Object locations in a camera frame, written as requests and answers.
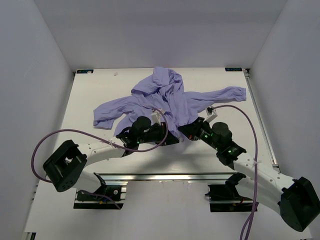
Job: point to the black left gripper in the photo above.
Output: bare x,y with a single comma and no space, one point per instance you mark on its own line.
161,128

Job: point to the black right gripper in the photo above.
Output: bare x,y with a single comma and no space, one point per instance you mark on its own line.
192,130

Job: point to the lavender zip-up hooded jacket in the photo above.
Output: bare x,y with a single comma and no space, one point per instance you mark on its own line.
163,90

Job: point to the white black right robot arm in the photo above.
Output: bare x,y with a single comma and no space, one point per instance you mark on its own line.
295,200

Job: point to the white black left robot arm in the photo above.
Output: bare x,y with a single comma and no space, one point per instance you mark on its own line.
65,167

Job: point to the blue label sticker right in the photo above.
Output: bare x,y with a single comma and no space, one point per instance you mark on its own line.
233,69

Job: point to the blue label sticker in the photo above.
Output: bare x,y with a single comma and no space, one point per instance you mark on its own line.
84,71
233,69

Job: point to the blue label sticker left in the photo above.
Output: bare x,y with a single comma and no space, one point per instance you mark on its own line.
84,71

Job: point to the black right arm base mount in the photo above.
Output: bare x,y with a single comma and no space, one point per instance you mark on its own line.
224,198

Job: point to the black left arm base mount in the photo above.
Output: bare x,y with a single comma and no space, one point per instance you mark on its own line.
111,197

